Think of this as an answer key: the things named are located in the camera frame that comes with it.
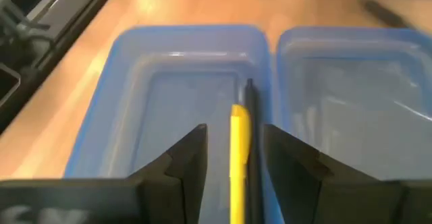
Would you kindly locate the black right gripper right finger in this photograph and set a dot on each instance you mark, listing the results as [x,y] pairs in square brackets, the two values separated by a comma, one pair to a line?
[303,190]

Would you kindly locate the black aluminium table frame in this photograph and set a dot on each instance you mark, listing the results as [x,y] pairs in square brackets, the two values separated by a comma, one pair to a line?
[67,15]

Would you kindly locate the black ballpoint pen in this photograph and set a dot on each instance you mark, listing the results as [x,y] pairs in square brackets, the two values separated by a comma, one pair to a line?
[384,13]
[255,143]

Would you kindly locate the blue translucent plastic supply box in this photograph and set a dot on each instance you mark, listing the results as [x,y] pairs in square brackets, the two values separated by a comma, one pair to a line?
[162,92]

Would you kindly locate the yellow highlighter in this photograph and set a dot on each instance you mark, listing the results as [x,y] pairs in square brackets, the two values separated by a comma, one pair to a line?
[239,156]

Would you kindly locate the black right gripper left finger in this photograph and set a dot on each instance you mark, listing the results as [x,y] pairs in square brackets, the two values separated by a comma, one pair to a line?
[182,183]

